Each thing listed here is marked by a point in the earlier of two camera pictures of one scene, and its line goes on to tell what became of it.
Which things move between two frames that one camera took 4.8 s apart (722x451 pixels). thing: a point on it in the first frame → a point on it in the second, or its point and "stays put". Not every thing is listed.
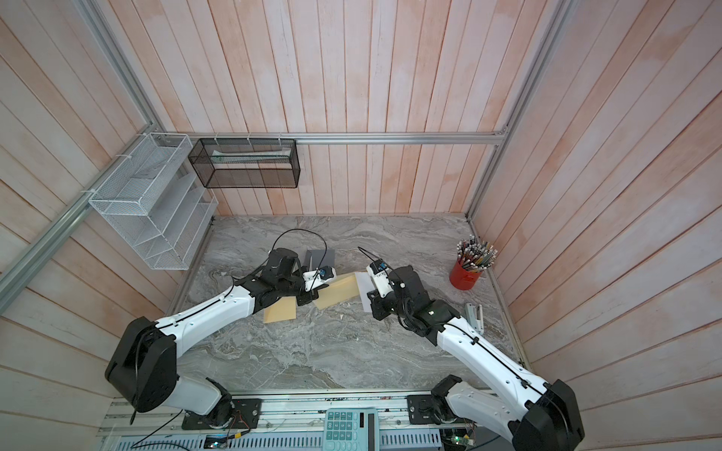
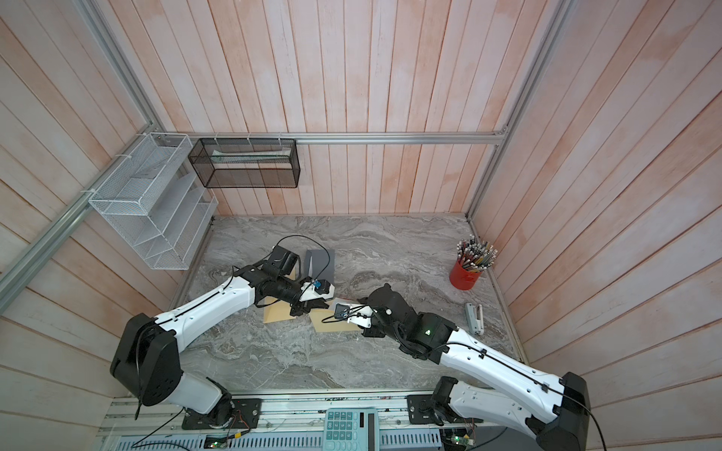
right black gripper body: [384, 307] → [379, 331]
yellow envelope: [285, 309] stays put
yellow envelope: [337, 291] → [318, 315]
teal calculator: [352, 429] stays put
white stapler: [475, 317] stays put
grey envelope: [320, 258] stays put
